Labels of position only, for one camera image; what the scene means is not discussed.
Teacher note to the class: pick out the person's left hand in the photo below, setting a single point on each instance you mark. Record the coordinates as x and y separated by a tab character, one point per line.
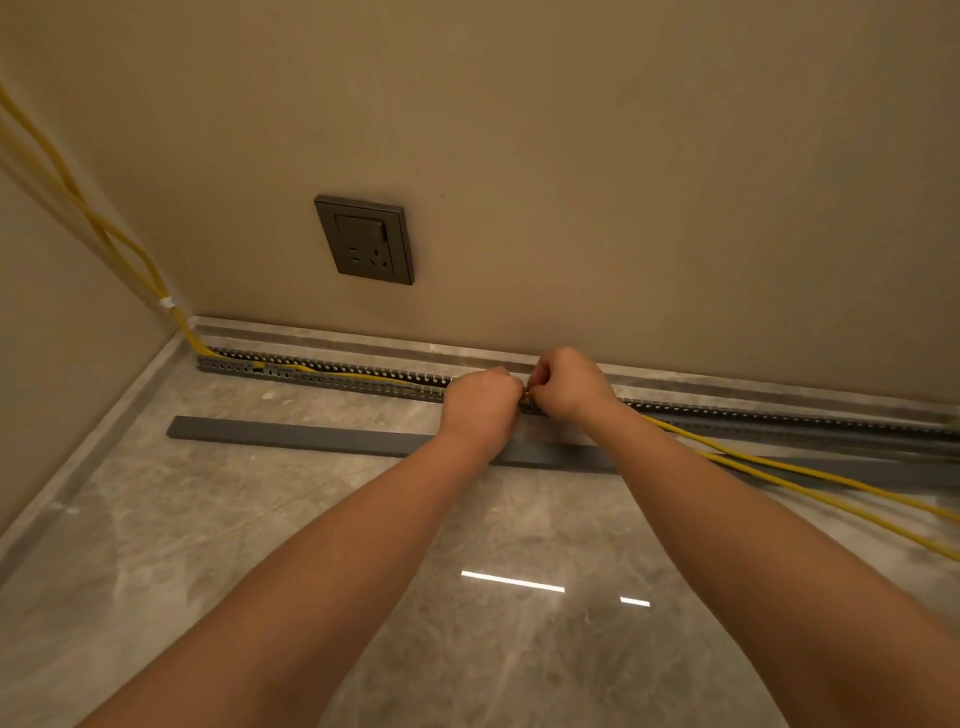
476	405

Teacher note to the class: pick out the person's right hand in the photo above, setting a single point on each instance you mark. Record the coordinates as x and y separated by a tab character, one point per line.
574	386

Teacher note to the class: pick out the person's left fingers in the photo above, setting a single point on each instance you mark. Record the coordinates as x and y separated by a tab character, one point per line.
513	390

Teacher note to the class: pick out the person's right fingers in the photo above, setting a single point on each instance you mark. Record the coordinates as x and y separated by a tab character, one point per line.
538	382

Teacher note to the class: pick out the person's right forearm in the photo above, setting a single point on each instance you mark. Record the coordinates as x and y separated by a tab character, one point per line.
750	570

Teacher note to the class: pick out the person's left forearm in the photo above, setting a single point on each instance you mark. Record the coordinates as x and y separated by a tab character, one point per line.
337	570

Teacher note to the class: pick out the grey marble baseboard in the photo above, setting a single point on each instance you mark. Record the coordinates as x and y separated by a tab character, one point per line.
82	450
712	381

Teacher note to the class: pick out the dark grey wall socket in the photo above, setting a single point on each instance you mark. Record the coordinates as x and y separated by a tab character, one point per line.
365	240

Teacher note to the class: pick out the grey duct cover strip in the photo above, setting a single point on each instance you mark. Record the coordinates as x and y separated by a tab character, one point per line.
300	436

